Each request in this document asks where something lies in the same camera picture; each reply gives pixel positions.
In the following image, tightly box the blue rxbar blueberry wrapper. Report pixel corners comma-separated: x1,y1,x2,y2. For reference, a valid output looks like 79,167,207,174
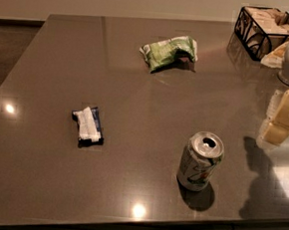
72,107,104,148

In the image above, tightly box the green chip bag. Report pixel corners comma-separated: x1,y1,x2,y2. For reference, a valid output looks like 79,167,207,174
139,35,198,72

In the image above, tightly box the black wire basket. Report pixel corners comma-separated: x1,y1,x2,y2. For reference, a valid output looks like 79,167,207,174
234,6,289,61

